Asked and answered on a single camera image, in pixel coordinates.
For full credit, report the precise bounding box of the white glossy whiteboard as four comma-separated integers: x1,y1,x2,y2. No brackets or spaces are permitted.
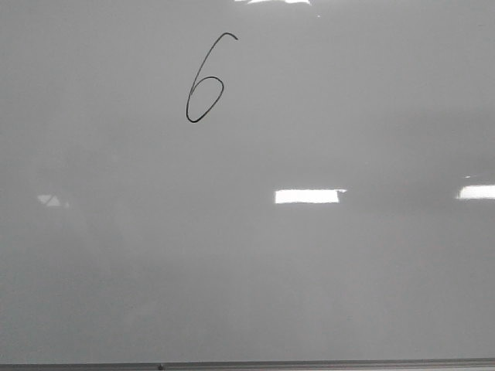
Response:
1,1,494,363

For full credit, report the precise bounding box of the grey aluminium whiteboard frame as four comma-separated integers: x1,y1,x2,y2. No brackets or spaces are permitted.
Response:
1,358,494,370

